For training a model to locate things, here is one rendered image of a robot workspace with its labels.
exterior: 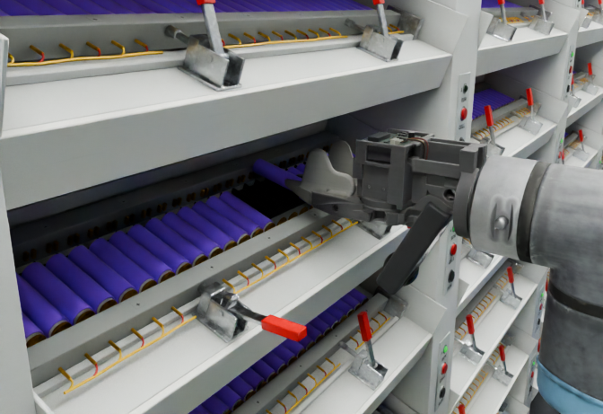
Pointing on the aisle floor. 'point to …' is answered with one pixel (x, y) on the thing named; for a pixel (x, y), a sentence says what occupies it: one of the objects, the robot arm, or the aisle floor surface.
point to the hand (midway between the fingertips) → (301, 188)
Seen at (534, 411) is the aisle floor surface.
